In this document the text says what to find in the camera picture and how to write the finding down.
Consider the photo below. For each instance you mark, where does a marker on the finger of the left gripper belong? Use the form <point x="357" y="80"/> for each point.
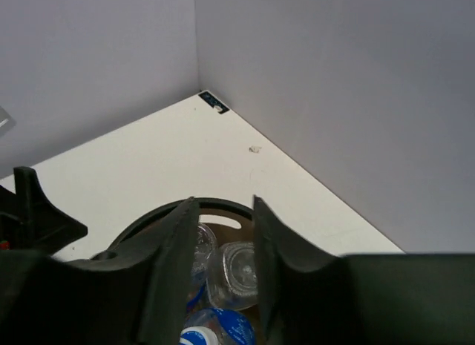
<point x="30" y="221"/>

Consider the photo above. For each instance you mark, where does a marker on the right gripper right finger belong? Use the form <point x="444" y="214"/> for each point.
<point x="309" y="296"/>

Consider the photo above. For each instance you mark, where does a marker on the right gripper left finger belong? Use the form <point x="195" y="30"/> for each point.
<point x="42" y="299"/>

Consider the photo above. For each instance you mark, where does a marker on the blue label bottle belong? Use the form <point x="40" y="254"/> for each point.
<point x="217" y="326"/>
<point x="206" y="244"/>
<point x="231" y="280"/>

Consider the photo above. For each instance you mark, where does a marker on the brown cylindrical bin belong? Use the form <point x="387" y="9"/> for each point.
<point x="222" y="211"/>

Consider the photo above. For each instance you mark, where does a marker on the left blue table sticker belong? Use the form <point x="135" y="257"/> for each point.
<point x="213" y="102"/>

